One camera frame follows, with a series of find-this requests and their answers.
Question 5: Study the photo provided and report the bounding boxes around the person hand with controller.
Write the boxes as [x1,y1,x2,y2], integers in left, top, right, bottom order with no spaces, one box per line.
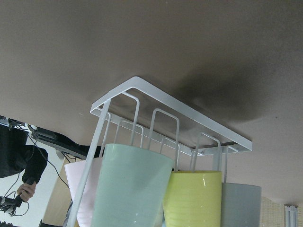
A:
[17,182,36,202]

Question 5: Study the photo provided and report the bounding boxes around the yellow cup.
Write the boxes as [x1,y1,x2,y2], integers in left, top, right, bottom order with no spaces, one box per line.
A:
[163,170,222,227]

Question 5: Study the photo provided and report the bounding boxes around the white wire cup rack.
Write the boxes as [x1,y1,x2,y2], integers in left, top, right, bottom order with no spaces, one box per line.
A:
[66,75,253,227]

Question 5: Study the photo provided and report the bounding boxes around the grey cup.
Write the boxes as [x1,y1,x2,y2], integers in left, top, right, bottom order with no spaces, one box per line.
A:
[221,183,261,227]

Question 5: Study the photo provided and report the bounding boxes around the mint green cup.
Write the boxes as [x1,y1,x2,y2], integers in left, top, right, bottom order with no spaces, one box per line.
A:
[91,144,173,227]

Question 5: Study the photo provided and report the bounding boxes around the pink cup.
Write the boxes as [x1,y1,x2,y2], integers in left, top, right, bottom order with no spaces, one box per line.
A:
[64,157,104,227]

